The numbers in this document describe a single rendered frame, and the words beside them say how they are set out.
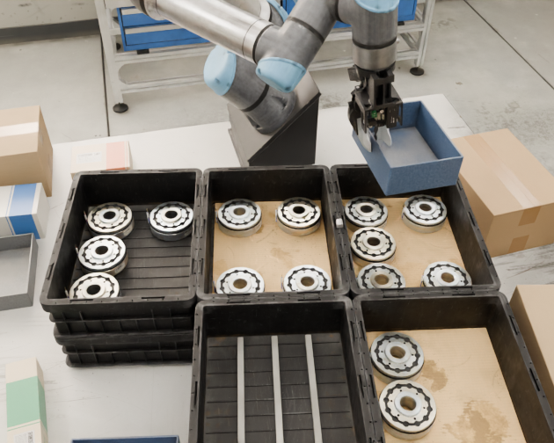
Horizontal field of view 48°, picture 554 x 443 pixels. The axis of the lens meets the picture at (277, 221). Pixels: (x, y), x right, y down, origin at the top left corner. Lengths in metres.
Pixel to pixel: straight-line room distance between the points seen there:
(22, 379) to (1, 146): 0.68
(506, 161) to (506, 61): 2.30
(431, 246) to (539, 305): 0.29
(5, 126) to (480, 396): 1.38
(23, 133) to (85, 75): 1.96
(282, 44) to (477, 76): 2.79
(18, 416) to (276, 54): 0.84
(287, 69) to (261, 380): 0.58
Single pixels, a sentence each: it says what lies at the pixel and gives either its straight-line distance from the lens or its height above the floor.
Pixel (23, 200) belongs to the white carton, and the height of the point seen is 0.79.
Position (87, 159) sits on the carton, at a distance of 1.84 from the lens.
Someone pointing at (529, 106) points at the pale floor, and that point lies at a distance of 3.64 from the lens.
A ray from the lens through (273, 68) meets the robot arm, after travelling 1.07.
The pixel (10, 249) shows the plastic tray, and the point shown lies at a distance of 1.74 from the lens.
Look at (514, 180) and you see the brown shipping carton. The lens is 1.68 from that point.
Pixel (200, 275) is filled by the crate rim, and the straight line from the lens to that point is 1.26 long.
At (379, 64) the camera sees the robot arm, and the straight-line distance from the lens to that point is 1.10.
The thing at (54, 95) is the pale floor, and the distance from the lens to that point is 3.65.
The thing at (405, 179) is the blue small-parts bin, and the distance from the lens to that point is 1.23.
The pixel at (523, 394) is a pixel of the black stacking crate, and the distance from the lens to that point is 1.24.
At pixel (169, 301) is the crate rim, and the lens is 1.23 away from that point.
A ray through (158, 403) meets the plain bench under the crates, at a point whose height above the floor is 0.70.
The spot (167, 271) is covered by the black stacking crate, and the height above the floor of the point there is 0.83.
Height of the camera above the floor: 1.88
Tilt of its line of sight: 44 degrees down
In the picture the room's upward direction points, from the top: 1 degrees clockwise
